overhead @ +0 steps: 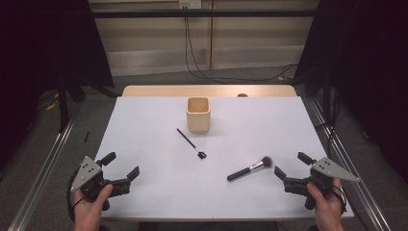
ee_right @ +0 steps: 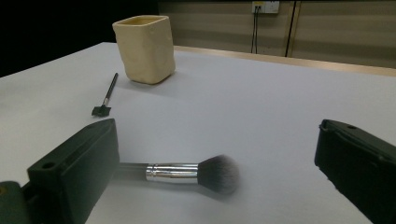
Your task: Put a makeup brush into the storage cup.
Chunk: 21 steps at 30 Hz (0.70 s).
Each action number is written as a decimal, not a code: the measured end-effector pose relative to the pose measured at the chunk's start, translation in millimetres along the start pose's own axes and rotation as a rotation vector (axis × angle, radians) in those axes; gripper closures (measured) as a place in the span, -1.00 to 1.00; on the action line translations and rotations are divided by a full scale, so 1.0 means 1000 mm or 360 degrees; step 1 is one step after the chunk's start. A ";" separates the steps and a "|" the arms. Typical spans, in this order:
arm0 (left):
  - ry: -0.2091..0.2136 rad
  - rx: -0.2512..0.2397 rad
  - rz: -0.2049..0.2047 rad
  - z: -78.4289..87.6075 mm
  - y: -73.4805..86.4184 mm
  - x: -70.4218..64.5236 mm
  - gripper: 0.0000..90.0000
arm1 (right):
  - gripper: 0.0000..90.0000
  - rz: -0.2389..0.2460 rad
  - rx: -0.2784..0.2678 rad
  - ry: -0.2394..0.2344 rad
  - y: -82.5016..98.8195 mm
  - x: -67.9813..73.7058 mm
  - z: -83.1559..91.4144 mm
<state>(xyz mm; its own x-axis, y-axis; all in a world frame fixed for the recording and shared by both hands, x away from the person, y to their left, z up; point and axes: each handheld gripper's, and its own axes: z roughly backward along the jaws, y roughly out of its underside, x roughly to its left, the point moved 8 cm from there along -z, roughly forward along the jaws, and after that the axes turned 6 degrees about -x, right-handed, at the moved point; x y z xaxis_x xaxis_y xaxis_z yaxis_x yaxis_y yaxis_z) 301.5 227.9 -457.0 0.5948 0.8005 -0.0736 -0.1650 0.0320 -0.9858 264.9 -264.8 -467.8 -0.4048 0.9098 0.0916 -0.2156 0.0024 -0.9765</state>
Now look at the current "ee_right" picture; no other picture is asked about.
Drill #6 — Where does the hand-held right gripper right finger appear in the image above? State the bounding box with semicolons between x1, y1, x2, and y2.
314;119;396;224

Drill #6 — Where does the black wall cable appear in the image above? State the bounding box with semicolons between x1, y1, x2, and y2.
255;6;261;54
250;6;256;54

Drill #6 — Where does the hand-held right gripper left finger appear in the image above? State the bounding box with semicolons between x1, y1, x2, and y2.
27;118;120;224

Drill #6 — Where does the small black brow comb brush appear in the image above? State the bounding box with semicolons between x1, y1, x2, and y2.
91;72;120;118

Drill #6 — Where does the white wall socket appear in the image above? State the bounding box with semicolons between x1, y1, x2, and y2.
251;0;280;15

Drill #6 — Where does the white table sheet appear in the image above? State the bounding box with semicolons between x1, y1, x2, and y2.
0;42;396;224

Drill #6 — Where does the cream square brush holder cup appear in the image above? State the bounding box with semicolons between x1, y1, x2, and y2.
112;15;177;85

